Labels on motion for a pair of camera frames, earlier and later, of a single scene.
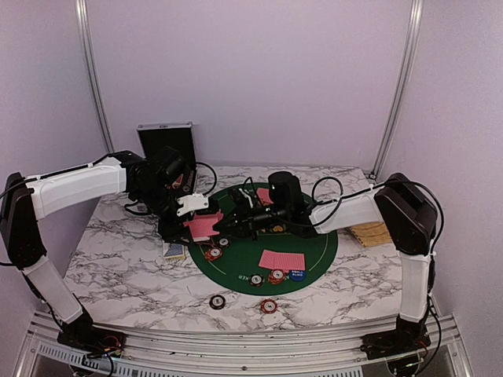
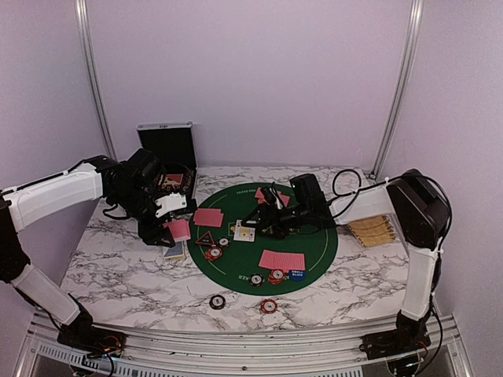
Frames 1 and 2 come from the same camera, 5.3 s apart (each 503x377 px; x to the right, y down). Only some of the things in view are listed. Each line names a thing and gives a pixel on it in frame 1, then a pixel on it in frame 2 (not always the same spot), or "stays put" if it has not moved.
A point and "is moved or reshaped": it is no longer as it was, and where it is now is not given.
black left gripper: [170, 231] → [150, 233]
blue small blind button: [298, 275] stays put
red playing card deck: [202, 225] is moved or reshaped
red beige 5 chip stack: [269, 305] stays put
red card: [264, 195] stays put
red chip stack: [213, 254] stays put
